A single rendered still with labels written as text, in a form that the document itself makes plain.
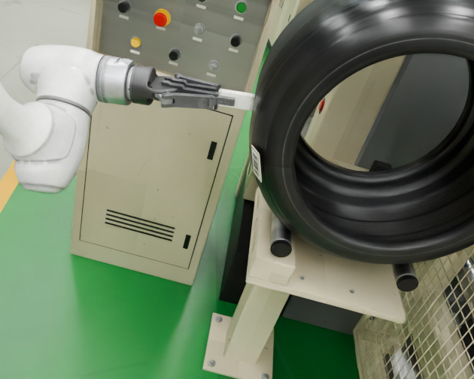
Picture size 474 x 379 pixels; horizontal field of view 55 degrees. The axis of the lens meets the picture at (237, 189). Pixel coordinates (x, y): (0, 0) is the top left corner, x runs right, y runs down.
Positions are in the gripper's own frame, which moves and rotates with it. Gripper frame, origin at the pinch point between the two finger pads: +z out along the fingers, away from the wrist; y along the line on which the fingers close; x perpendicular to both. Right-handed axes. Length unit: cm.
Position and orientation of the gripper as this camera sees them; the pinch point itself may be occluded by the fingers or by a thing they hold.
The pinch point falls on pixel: (235, 99)
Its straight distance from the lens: 89.7
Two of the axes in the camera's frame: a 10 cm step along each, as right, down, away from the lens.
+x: -1.3, 8.2, 5.5
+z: 9.9, 1.6, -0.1
